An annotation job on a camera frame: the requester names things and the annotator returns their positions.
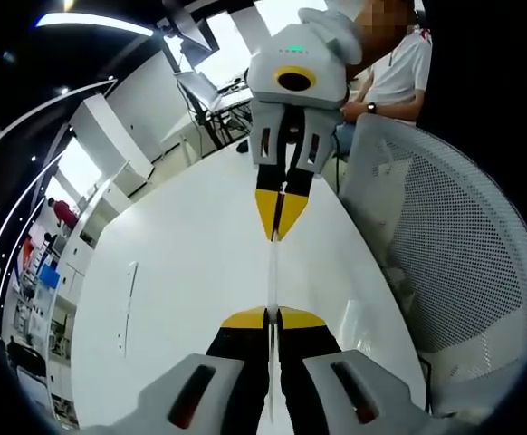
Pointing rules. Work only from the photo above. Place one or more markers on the white mesh office chair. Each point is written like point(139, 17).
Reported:
point(449, 235)

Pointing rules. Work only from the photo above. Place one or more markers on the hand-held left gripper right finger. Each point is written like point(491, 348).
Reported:
point(358, 385)

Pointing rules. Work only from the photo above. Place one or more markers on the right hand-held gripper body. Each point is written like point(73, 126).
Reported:
point(297, 72)

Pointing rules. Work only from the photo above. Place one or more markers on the open laptop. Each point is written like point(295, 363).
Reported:
point(200, 88)

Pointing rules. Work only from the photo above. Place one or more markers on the black hanging monitor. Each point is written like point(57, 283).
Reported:
point(191, 22)

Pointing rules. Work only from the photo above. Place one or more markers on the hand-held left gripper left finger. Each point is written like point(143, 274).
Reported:
point(186, 389)

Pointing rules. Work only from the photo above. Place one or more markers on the white office desk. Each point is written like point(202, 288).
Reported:
point(227, 113)

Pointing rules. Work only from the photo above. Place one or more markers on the white square pillar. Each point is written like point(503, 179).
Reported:
point(109, 145)

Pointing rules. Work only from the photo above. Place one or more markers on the clear food packaging bag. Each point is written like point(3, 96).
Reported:
point(272, 276)

